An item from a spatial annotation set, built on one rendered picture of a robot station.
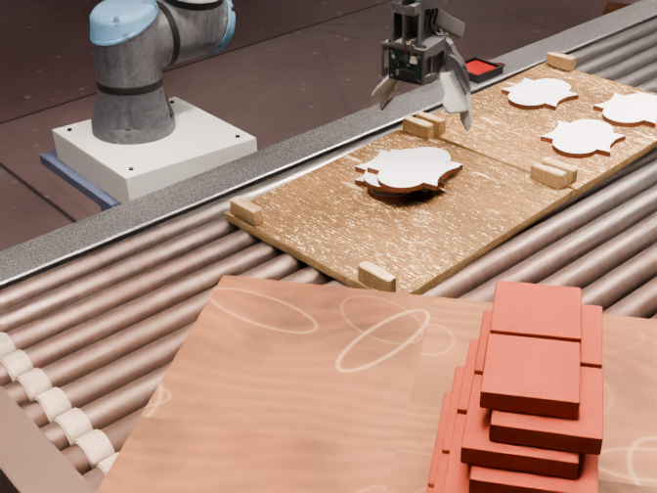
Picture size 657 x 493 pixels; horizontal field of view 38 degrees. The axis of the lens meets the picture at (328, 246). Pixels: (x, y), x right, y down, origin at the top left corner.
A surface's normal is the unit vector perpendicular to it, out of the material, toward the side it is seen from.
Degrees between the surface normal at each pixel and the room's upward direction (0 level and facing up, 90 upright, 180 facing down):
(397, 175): 0
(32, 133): 0
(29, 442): 0
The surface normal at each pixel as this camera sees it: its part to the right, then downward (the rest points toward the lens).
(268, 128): -0.04, -0.85
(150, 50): 0.69, 0.36
